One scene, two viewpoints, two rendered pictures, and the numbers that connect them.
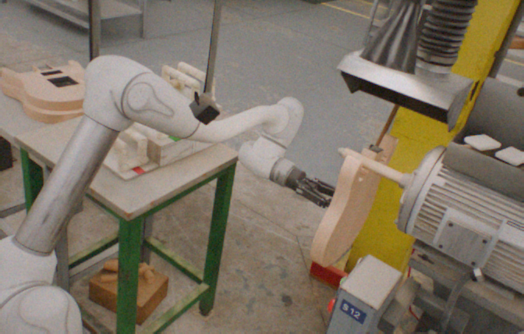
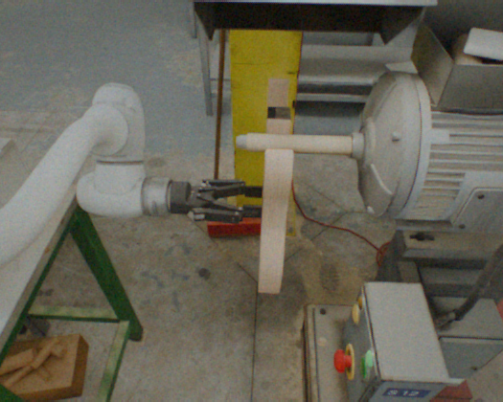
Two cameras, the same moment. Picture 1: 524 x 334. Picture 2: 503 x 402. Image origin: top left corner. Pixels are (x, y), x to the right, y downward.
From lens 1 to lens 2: 0.79 m
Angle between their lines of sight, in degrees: 27
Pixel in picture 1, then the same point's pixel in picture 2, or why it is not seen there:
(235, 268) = (140, 273)
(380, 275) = (405, 310)
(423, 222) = (425, 204)
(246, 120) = (62, 168)
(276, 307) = (198, 285)
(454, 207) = (471, 165)
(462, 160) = (475, 89)
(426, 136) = (271, 54)
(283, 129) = (126, 140)
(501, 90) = not seen: outside the picture
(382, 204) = not seen: hidden behind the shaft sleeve
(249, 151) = (92, 193)
